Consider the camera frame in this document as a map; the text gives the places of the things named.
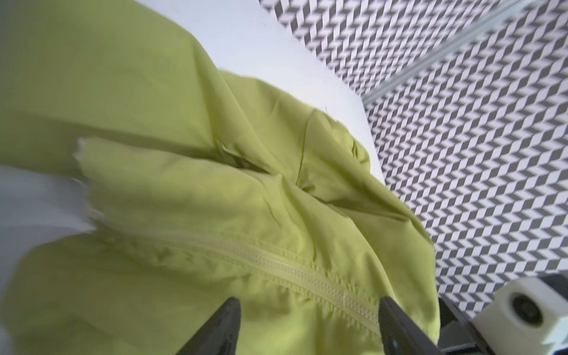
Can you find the green and cream printed jacket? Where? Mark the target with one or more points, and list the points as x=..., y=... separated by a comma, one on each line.
x=202, y=185

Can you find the aluminium right corner post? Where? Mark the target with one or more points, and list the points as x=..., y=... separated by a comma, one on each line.
x=486, y=23

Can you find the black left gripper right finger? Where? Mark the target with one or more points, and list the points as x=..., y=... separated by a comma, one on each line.
x=400, y=335

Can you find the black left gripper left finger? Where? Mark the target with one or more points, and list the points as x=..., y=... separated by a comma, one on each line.
x=219, y=334

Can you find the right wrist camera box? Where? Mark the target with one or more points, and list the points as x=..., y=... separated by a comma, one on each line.
x=527, y=316

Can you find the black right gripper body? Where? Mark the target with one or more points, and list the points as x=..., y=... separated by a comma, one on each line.
x=458, y=334

